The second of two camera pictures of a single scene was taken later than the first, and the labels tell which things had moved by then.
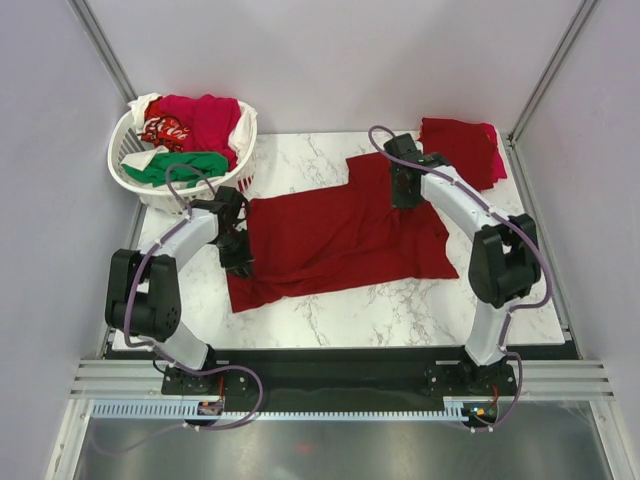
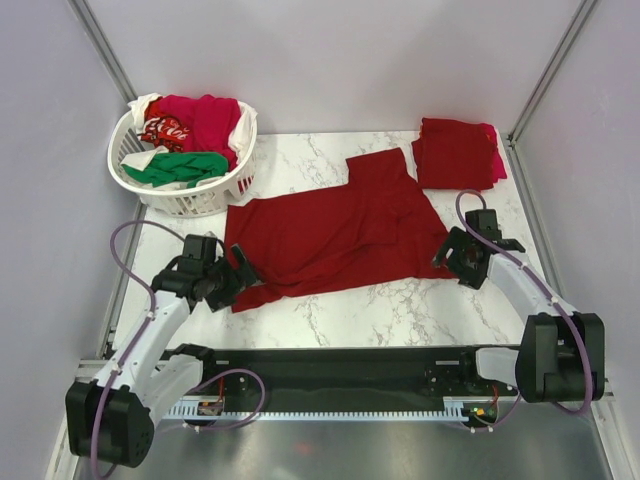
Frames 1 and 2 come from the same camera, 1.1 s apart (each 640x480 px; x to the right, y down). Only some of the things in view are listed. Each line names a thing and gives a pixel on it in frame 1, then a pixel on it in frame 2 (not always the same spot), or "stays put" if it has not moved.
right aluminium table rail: (542, 239) stays put
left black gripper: (242, 260) -> (220, 300)
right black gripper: (397, 200) -> (455, 239)
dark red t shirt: (313, 240) stays put
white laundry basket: (125, 139) stays put
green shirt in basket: (154, 173) stays put
